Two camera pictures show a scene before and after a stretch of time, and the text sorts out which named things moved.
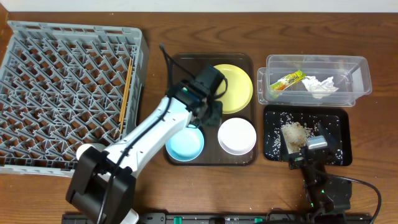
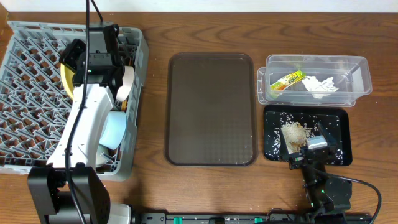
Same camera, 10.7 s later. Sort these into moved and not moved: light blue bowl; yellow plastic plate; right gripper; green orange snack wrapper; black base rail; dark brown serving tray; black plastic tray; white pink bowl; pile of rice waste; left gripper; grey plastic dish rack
Moved: left gripper; yellow plastic plate; white pink bowl; light blue bowl
Not moved: right gripper; black plastic tray; black base rail; pile of rice waste; green orange snack wrapper; dark brown serving tray; grey plastic dish rack
